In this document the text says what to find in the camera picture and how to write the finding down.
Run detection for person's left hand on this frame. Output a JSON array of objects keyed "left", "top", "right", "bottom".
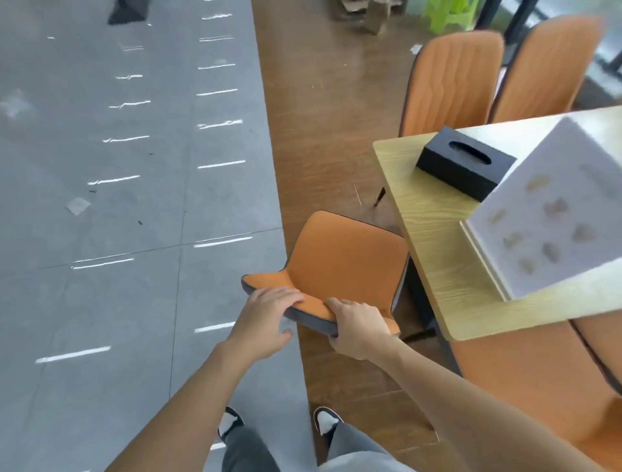
[{"left": 226, "top": 286, "right": 305, "bottom": 362}]

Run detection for person's right hand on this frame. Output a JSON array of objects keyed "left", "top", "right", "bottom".
[{"left": 324, "top": 297, "right": 404, "bottom": 362}]

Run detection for orange chair with grey edge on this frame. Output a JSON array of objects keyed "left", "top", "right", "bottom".
[{"left": 241, "top": 210, "right": 410, "bottom": 339}]

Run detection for person's left forearm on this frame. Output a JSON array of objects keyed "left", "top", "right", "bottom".
[{"left": 104, "top": 339, "right": 273, "bottom": 472}]

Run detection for person's right forearm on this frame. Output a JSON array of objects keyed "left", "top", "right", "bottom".
[{"left": 373, "top": 338, "right": 608, "bottom": 472}]

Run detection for black and white right shoe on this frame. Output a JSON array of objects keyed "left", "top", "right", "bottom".
[{"left": 312, "top": 406, "right": 345, "bottom": 439}]

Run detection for black and white shoe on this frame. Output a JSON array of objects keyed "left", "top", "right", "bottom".
[
  {"left": 312, "top": 406, "right": 345, "bottom": 439},
  {"left": 217, "top": 406, "right": 246, "bottom": 444}
]

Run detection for black and white left shoe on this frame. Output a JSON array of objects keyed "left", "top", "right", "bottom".
[{"left": 217, "top": 406, "right": 246, "bottom": 444}]

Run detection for grey trousers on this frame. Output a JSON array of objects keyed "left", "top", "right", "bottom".
[{"left": 221, "top": 422, "right": 415, "bottom": 472}]

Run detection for black tissue box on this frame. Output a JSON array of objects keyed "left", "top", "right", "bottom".
[{"left": 415, "top": 126, "right": 518, "bottom": 203}]

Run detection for orange upholstered chair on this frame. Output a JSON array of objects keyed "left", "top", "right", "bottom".
[
  {"left": 449, "top": 311, "right": 622, "bottom": 472},
  {"left": 488, "top": 15, "right": 606, "bottom": 124},
  {"left": 398, "top": 30, "right": 506, "bottom": 138}
]

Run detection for white board with beige pieces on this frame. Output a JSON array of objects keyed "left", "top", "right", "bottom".
[{"left": 459, "top": 116, "right": 622, "bottom": 302}]

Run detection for brown cardboard pieces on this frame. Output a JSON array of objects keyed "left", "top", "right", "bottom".
[{"left": 332, "top": 0, "right": 405, "bottom": 36}]

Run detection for green plastic stool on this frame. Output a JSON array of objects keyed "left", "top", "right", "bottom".
[{"left": 422, "top": 0, "right": 481, "bottom": 36}]

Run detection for black object on floor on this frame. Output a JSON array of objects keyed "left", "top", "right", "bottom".
[{"left": 107, "top": 0, "right": 148, "bottom": 26}]

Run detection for black metal frame posts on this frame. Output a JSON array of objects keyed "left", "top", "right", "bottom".
[{"left": 473, "top": 0, "right": 541, "bottom": 49}]

